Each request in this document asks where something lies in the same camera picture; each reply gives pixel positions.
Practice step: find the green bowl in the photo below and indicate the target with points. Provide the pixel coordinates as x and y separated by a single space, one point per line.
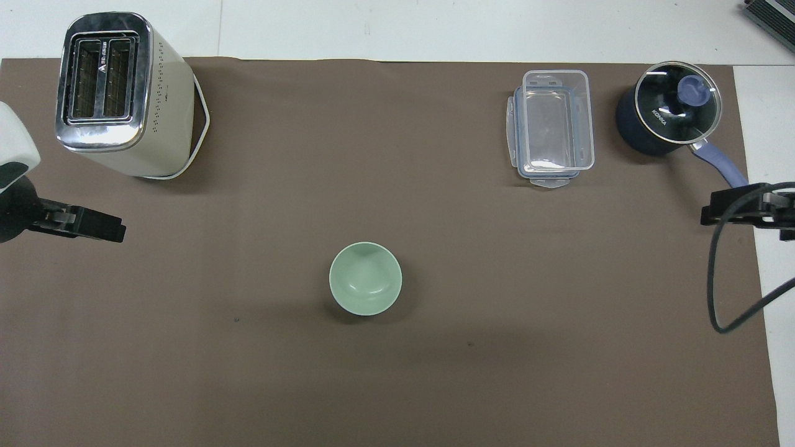
365 279

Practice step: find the silver and cream toaster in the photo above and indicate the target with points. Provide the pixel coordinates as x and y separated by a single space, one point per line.
143 112

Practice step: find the grey ribbed device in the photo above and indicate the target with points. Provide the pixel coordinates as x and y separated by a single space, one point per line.
773 13

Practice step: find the clear plastic container lid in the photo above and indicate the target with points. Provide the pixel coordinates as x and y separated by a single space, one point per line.
513 133

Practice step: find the glass pot lid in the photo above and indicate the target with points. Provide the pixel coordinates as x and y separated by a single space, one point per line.
671 105

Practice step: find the clear plastic container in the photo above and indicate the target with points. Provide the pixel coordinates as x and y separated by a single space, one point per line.
557 121

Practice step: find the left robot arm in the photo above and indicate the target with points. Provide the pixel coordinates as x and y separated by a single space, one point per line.
12 139

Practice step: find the dark blue pot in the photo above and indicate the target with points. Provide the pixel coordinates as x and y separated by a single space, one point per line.
630 127

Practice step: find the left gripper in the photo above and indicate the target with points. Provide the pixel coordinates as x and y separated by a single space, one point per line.
13 210

